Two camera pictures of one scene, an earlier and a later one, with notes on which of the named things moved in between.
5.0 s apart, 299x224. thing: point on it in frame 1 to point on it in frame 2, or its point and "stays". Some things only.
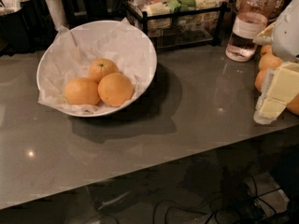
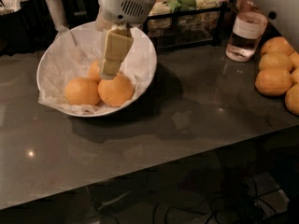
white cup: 58,11 stays
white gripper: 288,36 to 124,7
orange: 115,89 stays
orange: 269,61 stays
